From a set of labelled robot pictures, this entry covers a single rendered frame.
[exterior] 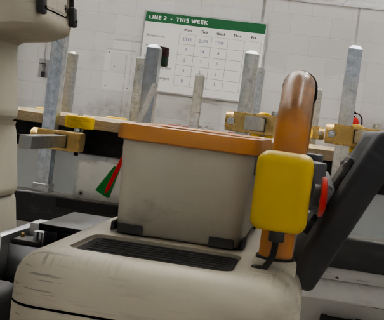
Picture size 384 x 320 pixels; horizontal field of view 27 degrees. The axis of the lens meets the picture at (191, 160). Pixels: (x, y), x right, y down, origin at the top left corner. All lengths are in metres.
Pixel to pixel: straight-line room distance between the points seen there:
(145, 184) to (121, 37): 8.66
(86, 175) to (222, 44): 7.24
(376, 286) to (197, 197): 1.28
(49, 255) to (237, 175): 0.22
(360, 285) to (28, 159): 1.00
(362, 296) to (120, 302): 1.43
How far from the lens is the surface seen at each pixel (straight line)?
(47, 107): 2.10
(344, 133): 1.98
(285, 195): 0.69
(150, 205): 0.82
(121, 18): 9.49
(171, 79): 9.28
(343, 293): 2.06
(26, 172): 2.35
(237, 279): 0.67
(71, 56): 3.23
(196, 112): 3.11
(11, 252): 0.92
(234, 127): 1.99
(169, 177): 0.81
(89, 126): 2.19
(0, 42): 0.98
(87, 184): 2.06
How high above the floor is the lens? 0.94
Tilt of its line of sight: 3 degrees down
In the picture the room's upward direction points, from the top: 7 degrees clockwise
